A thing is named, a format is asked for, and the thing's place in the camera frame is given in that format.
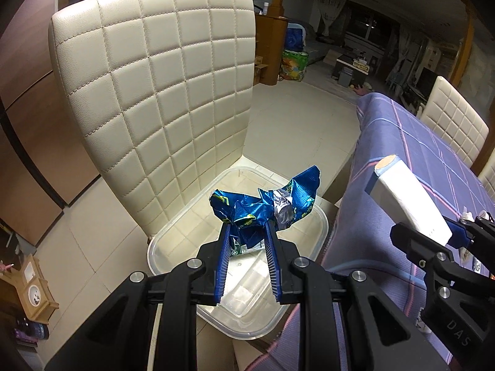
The grey sofa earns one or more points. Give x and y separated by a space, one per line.
321 44

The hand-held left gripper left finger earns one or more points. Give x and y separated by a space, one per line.
223 266

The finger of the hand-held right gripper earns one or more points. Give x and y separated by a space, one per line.
460 234
417 241

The white packet with blue edge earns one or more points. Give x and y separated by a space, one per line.
410 197

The wooden desk clock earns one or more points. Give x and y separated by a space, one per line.
34 295

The grey bin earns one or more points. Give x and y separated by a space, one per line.
344 76

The white curtain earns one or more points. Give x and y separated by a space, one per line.
330 11

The green white packet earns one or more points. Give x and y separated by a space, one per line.
247 248

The clear plastic container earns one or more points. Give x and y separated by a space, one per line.
247 317

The brown wooden wardrobe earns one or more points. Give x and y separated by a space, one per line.
31 123

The blue bag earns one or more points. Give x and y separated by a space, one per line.
296 38

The low coffee table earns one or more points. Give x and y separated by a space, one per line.
355 63

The blue snack wrapper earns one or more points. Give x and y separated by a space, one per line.
247 208

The wooden cabinet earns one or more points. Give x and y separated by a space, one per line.
268 46

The cream quilted chair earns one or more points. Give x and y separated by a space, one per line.
452 119
488 179
154 85

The colourful printed bag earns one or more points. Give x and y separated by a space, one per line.
294 65

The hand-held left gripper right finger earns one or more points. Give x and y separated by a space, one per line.
272 266

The cardboard box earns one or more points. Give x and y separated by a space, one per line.
260 72

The dark television screen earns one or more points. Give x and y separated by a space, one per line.
427 82

